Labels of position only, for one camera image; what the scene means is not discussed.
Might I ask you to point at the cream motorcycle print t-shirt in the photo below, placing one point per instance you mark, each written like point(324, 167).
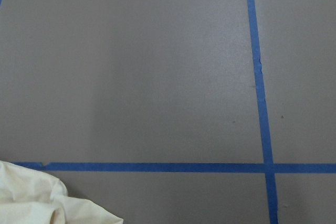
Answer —
point(30, 196)

